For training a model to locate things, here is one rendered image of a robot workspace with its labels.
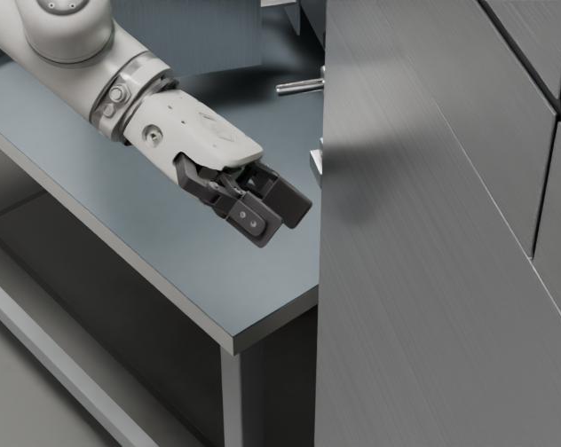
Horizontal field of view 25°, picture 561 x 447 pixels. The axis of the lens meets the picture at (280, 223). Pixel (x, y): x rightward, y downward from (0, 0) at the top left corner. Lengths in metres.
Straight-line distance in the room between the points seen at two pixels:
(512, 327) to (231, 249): 0.95
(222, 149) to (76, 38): 0.15
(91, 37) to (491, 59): 0.51
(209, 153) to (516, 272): 0.47
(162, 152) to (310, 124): 0.72
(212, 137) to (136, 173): 0.63
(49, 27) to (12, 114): 0.79
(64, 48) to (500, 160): 0.52
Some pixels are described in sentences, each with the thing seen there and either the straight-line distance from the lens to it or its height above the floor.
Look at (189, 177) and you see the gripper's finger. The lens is 1.06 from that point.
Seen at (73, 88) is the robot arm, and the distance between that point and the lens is 1.15.
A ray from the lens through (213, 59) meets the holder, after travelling 1.74.
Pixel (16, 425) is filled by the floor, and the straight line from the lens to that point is 2.44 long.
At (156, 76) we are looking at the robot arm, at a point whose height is 1.19.
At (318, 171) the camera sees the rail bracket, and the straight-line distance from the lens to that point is 1.29.
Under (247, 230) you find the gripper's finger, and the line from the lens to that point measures 1.08.
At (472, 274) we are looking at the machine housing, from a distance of 0.73.
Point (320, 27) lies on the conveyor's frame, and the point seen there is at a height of 0.95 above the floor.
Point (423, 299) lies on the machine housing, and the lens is 0.83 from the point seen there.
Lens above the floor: 1.85
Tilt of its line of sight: 42 degrees down
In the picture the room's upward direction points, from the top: straight up
